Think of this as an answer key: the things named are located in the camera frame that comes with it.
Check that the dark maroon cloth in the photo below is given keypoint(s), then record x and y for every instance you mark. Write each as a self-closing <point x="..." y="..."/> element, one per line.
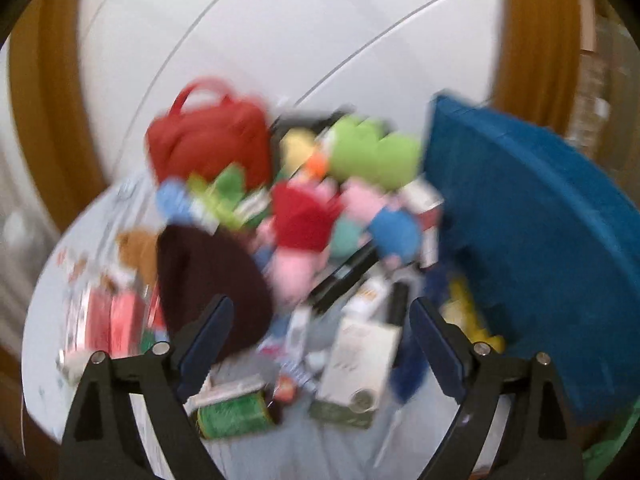
<point x="210" y="280"/>

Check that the green cloth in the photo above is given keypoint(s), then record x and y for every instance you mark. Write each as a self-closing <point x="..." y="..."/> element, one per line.
<point x="607" y="452"/>

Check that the black wrapped item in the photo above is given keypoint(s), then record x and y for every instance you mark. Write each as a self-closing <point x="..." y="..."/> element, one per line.
<point x="300" y="122"/>

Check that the white box green base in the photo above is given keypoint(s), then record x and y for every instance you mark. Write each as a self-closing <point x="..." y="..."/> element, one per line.
<point x="355" y="360"/>

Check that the wooden door frame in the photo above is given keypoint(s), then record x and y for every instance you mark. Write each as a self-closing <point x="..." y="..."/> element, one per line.
<point x="540" y="35"/>

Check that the red packet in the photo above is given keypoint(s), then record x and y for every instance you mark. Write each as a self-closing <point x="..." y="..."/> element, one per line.
<point x="115" y="320"/>

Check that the green can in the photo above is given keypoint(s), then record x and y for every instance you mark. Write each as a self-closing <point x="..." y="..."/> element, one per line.
<point x="232" y="415"/>

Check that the pink pig plush toy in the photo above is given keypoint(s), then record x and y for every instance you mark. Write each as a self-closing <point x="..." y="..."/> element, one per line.
<point x="395" y="232"/>

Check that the green plush toy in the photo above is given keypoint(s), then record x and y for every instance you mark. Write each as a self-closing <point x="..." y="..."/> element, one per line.
<point x="370" y="155"/>

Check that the pink plush toy red dress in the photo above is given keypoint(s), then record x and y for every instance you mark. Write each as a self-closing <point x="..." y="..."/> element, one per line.
<point x="300" y="220"/>

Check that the blue plastic bin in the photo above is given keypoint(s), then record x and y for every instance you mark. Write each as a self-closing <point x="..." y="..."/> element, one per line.
<point x="525" y="240"/>

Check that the yellow plush toy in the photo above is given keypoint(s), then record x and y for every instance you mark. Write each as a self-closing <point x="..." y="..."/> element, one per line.
<point x="297" y="147"/>

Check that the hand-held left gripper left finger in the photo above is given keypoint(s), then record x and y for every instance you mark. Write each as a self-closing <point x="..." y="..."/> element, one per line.
<point x="205" y="345"/>

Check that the dark blue cloth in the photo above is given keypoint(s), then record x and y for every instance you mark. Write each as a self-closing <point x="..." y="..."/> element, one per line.
<point x="410" y="370"/>

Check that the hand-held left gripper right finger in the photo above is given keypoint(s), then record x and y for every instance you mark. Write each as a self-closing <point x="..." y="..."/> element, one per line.
<point x="440" y="355"/>

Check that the small white orange box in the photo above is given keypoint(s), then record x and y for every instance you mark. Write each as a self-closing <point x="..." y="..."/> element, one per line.
<point x="372" y="295"/>

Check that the wooden wall trim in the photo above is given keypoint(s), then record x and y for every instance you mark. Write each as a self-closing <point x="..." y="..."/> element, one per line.
<point x="50" y="110"/>

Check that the light blue toy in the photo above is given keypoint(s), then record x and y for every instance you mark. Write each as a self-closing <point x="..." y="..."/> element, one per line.
<point x="172" y="200"/>

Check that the green felt toy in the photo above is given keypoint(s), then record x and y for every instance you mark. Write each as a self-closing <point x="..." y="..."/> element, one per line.
<point x="225" y="187"/>

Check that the yellow item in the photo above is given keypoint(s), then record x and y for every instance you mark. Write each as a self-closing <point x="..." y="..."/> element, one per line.
<point x="470" y="320"/>

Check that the red handbag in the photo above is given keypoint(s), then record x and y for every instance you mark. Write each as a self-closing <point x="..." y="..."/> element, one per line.
<point x="210" y="140"/>

